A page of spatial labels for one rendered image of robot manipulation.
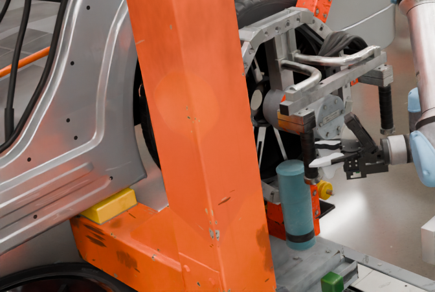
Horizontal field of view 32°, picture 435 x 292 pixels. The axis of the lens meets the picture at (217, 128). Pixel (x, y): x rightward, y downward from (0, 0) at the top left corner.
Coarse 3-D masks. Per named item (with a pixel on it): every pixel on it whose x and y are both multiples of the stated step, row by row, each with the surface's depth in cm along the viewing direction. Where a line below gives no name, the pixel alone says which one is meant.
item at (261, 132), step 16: (304, 48) 235; (256, 64) 221; (304, 64) 243; (256, 80) 223; (320, 80) 241; (256, 112) 231; (256, 128) 228; (272, 128) 232; (256, 144) 228; (272, 144) 250; (288, 144) 246; (272, 160) 244; (272, 176) 234
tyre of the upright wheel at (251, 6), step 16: (240, 0) 213; (256, 0) 213; (272, 0) 217; (288, 0) 222; (240, 16) 210; (256, 16) 214; (320, 48) 237; (144, 96) 218; (144, 112) 218; (144, 128) 221
